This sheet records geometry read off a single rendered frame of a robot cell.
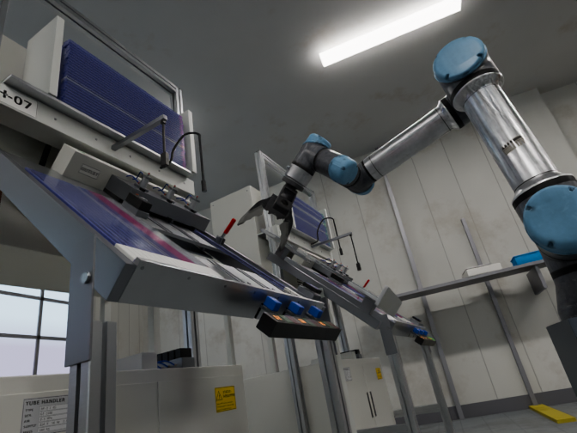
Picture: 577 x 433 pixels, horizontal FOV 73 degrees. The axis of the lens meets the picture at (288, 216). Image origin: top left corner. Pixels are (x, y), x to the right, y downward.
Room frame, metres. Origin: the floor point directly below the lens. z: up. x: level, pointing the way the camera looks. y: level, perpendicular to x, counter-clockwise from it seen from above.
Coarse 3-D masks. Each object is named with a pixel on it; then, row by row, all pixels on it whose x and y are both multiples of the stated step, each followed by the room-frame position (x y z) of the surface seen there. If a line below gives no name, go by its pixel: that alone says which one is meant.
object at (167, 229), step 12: (12, 156) 0.79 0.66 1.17; (36, 168) 0.81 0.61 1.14; (48, 168) 0.89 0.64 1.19; (72, 180) 0.92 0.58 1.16; (96, 192) 0.94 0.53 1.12; (156, 216) 1.11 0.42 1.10; (156, 228) 0.94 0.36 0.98; (168, 228) 1.04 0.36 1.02; (180, 228) 1.16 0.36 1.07; (180, 240) 1.22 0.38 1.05; (192, 240) 1.07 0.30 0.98; (204, 240) 1.19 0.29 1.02; (192, 252) 1.15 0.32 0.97; (204, 252) 1.25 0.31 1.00
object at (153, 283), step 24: (144, 264) 0.55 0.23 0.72; (144, 288) 0.58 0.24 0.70; (168, 288) 0.62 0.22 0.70; (192, 288) 0.66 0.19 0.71; (216, 288) 0.71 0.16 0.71; (240, 288) 0.77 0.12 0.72; (264, 288) 0.85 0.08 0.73; (216, 312) 0.76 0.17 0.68; (240, 312) 0.82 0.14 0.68; (264, 312) 0.90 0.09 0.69
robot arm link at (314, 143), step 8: (312, 136) 0.95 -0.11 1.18; (304, 144) 0.96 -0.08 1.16; (312, 144) 0.95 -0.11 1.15; (320, 144) 0.95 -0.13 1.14; (328, 144) 0.96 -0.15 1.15; (304, 152) 0.96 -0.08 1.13; (312, 152) 0.95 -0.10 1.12; (296, 160) 0.97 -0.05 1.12; (304, 160) 0.96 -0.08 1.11; (312, 160) 0.95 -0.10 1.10; (304, 168) 0.97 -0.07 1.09; (312, 168) 0.98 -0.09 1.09
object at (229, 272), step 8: (208, 264) 0.88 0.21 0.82; (216, 264) 0.93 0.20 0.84; (224, 272) 0.89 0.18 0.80; (232, 272) 0.94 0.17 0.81; (240, 272) 1.00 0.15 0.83; (248, 272) 1.07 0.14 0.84; (240, 280) 0.90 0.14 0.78; (248, 280) 0.96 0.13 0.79; (256, 280) 1.01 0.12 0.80; (264, 280) 1.10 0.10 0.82; (272, 288) 1.00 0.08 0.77; (280, 288) 1.11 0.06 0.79
